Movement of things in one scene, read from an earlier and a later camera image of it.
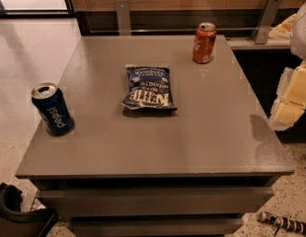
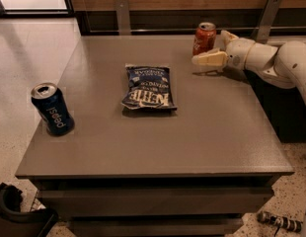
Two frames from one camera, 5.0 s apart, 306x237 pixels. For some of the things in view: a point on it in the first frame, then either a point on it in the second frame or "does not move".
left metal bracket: [122, 5] does not move
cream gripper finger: [293, 96] to [216, 57]
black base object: [11, 221] does not move
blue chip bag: [148, 88] does not move
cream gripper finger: [283, 29] to [227, 37]
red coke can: [204, 43] does not move
